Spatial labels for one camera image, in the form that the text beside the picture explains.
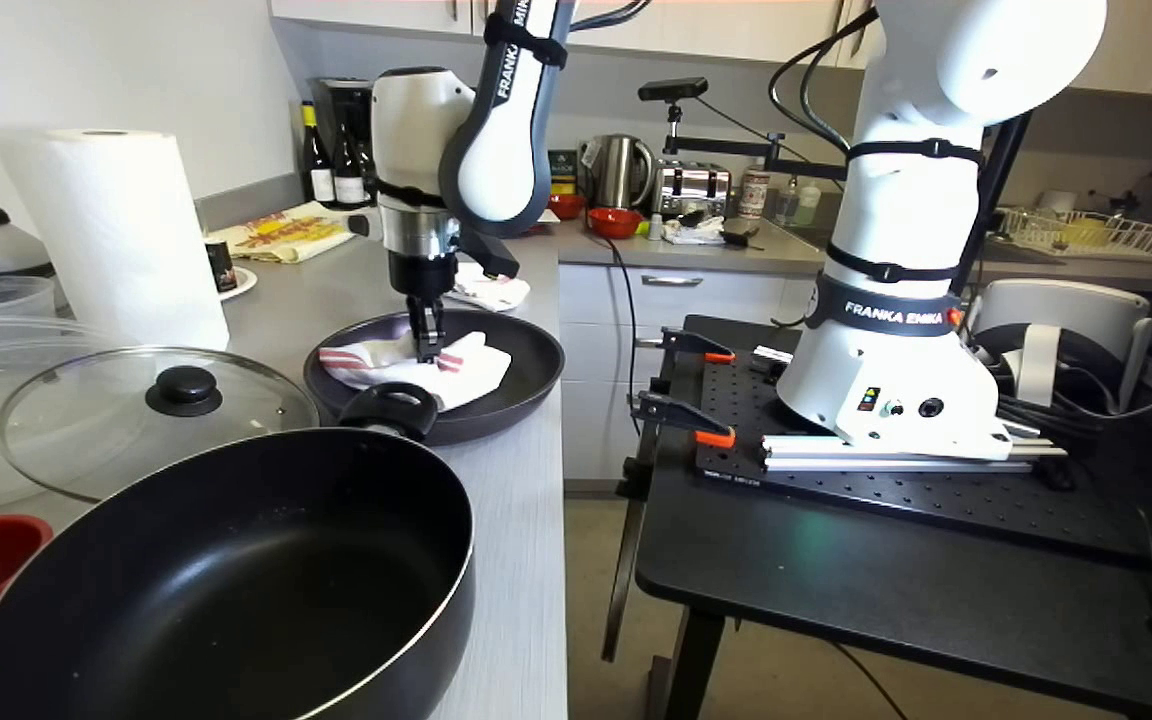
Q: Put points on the black coffee machine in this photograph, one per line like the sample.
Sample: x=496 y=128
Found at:
x=348 y=104

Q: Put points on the white aluminium base rail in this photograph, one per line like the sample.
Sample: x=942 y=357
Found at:
x=896 y=452

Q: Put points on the steel electric kettle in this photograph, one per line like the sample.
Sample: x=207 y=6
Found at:
x=618 y=172

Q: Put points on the dark purple frying pan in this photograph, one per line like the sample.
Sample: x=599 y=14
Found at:
x=528 y=375

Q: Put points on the folded white red-striped cloth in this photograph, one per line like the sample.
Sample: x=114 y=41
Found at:
x=507 y=292

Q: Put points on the black orange bar clamp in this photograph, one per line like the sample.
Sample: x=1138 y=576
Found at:
x=696 y=426
x=700 y=344

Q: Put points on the white red-striped cloth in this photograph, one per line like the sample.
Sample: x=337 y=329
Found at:
x=507 y=292
x=470 y=376

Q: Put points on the white base cabinet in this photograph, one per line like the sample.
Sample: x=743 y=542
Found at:
x=723 y=323

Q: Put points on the black perforated robot table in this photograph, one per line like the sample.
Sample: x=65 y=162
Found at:
x=896 y=574

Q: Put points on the small dark jar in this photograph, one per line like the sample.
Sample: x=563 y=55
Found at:
x=219 y=266

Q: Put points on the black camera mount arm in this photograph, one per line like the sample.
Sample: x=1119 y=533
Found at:
x=673 y=90

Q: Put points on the deep black pan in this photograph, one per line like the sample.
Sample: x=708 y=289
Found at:
x=229 y=587

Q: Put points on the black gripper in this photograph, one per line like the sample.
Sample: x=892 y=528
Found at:
x=421 y=280

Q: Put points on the glass pan lid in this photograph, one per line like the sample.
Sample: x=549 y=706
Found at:
x=98 y=426

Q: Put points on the white paper towel roll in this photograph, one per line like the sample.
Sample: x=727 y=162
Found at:
x=121 y=242

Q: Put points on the dark wine bottle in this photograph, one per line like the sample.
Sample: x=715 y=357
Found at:
x=318 y=166

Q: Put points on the white wall cabinet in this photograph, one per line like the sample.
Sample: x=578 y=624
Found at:
x=1138 y=47

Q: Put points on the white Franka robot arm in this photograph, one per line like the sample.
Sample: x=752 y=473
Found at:
x=920 y=200

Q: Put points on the round white plate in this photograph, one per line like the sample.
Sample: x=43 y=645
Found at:
x=242 y=287

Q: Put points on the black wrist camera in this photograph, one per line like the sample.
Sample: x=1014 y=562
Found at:
x=495 y=257

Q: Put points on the dish drying rack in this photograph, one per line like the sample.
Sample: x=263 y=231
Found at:
x=1098 y=235

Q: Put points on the small red cup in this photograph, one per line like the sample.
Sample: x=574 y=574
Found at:
x=564 y=205

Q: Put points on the small red bowl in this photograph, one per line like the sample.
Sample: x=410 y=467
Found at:
x=615 y=223

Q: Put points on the white headset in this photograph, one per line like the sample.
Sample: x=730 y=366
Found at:
x=1071 y=313

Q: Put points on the steel toaster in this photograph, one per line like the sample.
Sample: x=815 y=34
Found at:
x=693 y=189

